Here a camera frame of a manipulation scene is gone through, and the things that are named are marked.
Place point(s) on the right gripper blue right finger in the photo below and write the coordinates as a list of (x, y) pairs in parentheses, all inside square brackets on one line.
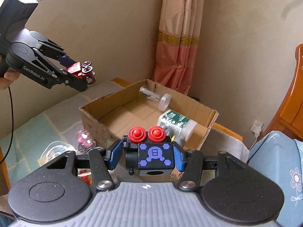
[(179, 157)]

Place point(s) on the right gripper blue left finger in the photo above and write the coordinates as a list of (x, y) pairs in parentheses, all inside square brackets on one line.
[(113, 154)]

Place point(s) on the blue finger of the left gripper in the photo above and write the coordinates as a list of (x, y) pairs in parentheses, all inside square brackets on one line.
[(66, 61), (74, 82)]

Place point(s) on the red black toy car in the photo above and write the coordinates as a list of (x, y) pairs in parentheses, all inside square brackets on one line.
[(83, 71)]

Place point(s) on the black robot toy red eyes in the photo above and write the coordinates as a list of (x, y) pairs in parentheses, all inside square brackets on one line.
[(148, 152)]

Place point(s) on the pink keychain toy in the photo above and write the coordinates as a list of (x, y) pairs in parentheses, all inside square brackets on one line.
[(86, 141)]

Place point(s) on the clear plastic container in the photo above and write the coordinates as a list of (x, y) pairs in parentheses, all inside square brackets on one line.
[(53, 150)]

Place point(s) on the person's left hand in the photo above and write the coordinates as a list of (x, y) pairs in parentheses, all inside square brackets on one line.
[(8, 79)]

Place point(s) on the white green pill bottle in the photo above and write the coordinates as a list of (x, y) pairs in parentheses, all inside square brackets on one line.
[(179, 127)]

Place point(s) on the clear plastic tube bottle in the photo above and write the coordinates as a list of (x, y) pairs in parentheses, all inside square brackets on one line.
[(162, 101)]

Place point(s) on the cardboard box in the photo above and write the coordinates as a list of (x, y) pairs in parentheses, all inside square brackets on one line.
[(109, 117)]

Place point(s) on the grey teal checked blanket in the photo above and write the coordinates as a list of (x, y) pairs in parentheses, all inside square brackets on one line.
[(63, 121)]

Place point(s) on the blue floral pillow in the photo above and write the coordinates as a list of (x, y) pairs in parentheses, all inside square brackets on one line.
[(279, 158)]

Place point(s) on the wooden headboard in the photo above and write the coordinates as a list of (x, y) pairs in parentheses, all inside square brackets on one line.
[(288, 118)]

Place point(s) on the pink orange curtain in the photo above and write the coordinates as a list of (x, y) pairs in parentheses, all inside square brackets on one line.
[(177, 43)]

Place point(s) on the white wall plug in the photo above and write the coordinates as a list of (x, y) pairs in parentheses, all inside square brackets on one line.
[(256, 128)]

